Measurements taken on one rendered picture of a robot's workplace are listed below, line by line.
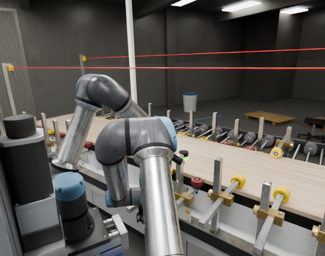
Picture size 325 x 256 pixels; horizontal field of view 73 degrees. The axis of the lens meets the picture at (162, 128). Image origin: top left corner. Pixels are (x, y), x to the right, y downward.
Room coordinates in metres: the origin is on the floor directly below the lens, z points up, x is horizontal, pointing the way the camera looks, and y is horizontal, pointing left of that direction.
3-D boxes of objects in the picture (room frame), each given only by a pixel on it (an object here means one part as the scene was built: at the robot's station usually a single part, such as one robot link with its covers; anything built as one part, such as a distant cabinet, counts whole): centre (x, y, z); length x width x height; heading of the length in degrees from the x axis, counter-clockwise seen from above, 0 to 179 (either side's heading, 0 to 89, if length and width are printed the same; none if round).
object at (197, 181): (1.34, -0.23, 0.85); 0.08 x 0.08 x 0.11
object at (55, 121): (2.16, 1.08, 0.90); 0.03 x 0.03 x 0.48; 52
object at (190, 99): (7.48, -0.96, 0.31); 0.51 x 0.50 x 0.61; 117
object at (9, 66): (2.84, 1.90, 1.20); 0.11 x 0.09 x 1.00; 142
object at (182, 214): (1.24, -0.06, 0.75); 0.26 x 0.01 x 0.10; 52
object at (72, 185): (0.74, 0.36, 1.20); 0.13 x 0.12 x 0.14; 38
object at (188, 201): (1.23, -0.12, 0.85); 0.13 x 0.06 x 0.05; 52
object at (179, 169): (1.24, -0.10, 0.90); 0.03 x 0.03 x 0.48; 52
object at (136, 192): (0.84, 0.08, 1.12); 0.11 x 0.11 x 0.08; 8
